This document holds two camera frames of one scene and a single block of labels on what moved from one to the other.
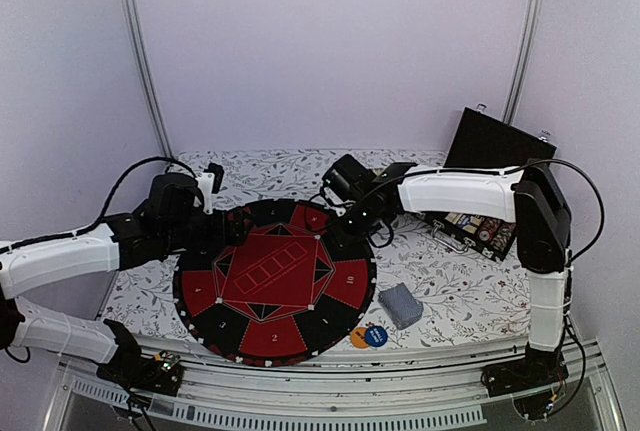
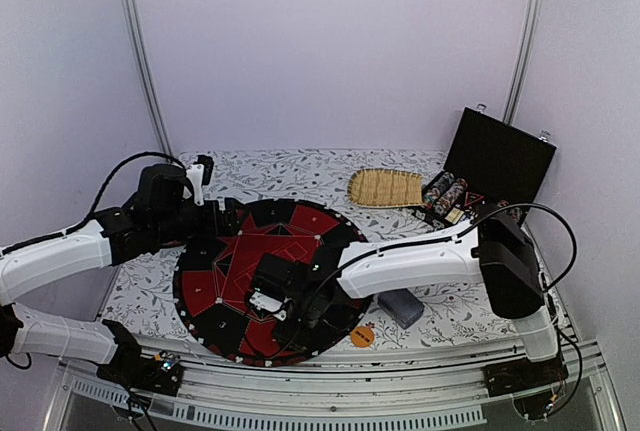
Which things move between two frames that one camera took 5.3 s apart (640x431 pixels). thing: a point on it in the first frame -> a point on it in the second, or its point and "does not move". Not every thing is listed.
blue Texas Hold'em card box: [463, 220] -> [454, 215]
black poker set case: [486, 142] does not move
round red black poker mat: [292, 295] does not move
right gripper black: [341, 239] -> [293, 340]
